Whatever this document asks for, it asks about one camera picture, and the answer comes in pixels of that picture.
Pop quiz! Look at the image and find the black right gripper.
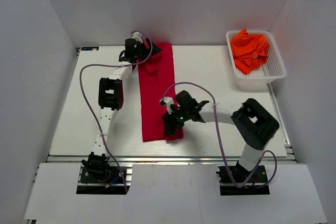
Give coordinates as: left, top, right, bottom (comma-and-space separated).
163, 106, 191, 137

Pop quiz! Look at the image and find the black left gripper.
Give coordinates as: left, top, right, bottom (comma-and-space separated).
134, 38, 162, 61

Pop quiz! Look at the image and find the red t-shirt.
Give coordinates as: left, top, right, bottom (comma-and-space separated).
138, 42, 184, 142

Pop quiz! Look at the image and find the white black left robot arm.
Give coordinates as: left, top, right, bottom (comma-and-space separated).
91, 35, 162, 163

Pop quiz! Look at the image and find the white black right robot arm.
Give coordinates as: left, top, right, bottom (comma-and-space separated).
160, 90, 279, 182

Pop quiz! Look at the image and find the blue label sticker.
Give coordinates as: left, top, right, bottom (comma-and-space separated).
81, 46, 99, 51

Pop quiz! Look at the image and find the orange t-shirt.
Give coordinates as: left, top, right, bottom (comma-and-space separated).
230, 29, 270, 74

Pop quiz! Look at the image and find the white plastic mesh basket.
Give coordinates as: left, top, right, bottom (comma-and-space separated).
226, 30, 286, 87

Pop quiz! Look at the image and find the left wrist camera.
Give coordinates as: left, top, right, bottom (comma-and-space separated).
131, 31, 143, 43

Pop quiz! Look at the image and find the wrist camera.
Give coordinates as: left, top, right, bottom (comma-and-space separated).
160, 97, 175, 114
131, 31, 143, 43

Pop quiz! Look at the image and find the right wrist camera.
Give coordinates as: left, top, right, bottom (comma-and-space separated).
160, 97, 175, 114

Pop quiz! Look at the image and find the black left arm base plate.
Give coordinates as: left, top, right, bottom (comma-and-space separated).
76, 166, 131, 195

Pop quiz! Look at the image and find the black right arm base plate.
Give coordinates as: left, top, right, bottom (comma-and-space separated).
214, 165, 270, 196

